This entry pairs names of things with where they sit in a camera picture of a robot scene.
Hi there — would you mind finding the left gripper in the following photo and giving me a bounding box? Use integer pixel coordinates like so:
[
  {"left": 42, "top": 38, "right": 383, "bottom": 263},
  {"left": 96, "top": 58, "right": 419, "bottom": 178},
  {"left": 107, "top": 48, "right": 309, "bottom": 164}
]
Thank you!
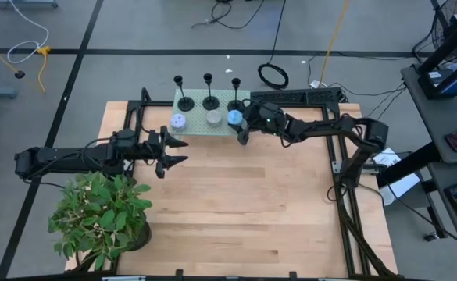
[{"left": 145, "top": 125, "right": 190, "bottom": 180}]

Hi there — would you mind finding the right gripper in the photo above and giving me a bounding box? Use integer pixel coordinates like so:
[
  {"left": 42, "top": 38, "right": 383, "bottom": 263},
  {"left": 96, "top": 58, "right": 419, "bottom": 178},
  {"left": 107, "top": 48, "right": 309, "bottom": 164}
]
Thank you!
[{"left": 237, "top": 99, "right": 287, "bottom": 146}]

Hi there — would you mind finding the black candlestick holder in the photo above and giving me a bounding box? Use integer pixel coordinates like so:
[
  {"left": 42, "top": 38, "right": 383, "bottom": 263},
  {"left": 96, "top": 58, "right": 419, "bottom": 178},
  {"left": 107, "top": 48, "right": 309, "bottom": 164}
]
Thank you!
[
  {"left": 227, "top": 77, "right": 245, "bottom": 113},
  {"left": 173, "top": 75, "right": 195, "bottom": 112},
  {"left": 202, "top": 73, "right": 220, "bottom": 112}
]

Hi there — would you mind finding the wooden stick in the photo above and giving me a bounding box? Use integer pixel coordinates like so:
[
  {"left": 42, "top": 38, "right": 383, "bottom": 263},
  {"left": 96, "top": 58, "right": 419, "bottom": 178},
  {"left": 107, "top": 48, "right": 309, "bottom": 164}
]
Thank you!
[{"left": 317, "top": 0, "right": 350, "bottom": 87}]

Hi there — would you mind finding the green perforated metal shelf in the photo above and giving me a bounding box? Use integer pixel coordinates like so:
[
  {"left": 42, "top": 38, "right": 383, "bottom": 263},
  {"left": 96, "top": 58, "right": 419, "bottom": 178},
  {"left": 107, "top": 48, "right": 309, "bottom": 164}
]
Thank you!
[{"left": 169, "top": 88, "right": 252, "bottom": 138}]

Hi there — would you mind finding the black plant pot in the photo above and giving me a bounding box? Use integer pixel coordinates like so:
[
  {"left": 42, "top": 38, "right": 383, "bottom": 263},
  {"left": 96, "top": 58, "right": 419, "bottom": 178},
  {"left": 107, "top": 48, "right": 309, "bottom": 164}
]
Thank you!
[{"left": 126, "top": 220, "right": 153, "bottom": 253}]

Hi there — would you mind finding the green leafy plant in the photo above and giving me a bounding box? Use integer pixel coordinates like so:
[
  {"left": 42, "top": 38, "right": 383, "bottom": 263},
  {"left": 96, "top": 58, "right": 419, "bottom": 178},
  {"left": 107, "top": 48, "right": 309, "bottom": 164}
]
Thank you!
[{"left": 47, "top": 171, "right": 154, "bottom": 272}]

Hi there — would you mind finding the small white paper sheet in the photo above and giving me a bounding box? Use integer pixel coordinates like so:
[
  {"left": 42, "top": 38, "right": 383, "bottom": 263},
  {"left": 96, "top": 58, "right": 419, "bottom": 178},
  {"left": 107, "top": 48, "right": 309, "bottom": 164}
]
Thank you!
[{"left": 372, "top": 147, "right": 398, "bottom": 169}]

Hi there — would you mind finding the large white paper sheet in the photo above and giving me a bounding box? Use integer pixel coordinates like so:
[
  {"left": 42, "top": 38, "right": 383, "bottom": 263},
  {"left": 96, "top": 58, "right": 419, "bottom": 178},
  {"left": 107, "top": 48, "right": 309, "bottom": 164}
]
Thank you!
[{"left": 377, "top": 173, "right": 422, "bottom": 207}]

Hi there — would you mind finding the gray side table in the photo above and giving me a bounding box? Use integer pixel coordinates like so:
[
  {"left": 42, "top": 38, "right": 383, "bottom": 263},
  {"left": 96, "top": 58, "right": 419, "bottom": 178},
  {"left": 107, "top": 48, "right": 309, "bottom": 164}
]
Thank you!
[
  {"left": 400, "top": 62, "right": 457, "bottom": 164},
  {"left": 426, "top": 162, "right": 457, "bottom": 258}
]

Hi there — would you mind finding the gray cart base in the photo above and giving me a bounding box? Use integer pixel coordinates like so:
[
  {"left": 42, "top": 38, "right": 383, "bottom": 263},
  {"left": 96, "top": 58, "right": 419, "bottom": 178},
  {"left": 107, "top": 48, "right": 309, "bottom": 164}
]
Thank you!
[{"left": 0, "top": 0, "right": 59, "bottom": 10}]

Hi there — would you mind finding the black diagonal pole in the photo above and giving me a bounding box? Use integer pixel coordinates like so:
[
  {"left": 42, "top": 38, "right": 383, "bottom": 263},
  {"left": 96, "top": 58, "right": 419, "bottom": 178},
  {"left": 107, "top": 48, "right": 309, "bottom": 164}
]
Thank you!
[{"left": 418, "top": 10, "right": 457, "bottom": 76}]

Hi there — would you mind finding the black floor fan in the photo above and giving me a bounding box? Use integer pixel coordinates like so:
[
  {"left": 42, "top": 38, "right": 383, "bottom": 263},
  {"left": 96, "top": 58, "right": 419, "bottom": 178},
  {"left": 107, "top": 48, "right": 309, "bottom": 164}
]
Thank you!
[{"left": 430, "top": 0, "right": 457, "bottom": 55}]

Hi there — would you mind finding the black coiled cable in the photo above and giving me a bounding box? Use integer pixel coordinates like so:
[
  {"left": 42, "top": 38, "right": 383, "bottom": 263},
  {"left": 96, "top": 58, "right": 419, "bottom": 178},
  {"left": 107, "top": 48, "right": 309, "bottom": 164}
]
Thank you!
[{"left": 256, "top": 0, "right": 290, "bottom": 91}]

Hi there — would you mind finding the black aluminium table frame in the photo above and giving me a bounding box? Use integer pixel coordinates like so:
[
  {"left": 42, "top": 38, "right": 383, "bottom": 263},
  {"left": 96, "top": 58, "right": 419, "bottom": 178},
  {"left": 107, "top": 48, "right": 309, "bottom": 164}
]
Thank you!
[{"left": 110, "top": 87, "right": 400, "bottom": 280}]

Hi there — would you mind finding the black perforated cable tray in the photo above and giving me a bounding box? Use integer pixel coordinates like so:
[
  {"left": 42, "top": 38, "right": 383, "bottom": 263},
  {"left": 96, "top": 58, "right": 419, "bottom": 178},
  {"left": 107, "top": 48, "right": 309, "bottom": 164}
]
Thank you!
[{"left": 250, "top": 87, "right": 343, "bottom": 105}]

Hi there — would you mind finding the thin black floor cable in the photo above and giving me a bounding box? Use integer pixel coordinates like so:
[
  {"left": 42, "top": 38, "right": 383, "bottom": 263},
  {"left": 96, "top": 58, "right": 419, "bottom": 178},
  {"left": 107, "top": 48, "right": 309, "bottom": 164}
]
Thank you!
[{"left": 191, "top": 0, "right": 265, "bottom": 30}]

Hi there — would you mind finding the short yellow cable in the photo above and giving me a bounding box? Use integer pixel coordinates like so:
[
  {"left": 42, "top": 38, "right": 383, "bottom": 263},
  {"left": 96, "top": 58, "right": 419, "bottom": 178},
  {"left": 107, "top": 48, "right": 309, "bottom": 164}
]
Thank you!
[{"left": 36, "top": 45, "right": 53, "bottom": 94}]

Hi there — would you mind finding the white floor cable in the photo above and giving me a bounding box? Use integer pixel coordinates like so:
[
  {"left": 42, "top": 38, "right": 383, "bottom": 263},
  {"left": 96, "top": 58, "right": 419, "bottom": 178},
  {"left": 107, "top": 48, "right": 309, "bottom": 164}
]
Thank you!
[{"left": 6, "top": 0, "right": 51, "bottom": 66}]

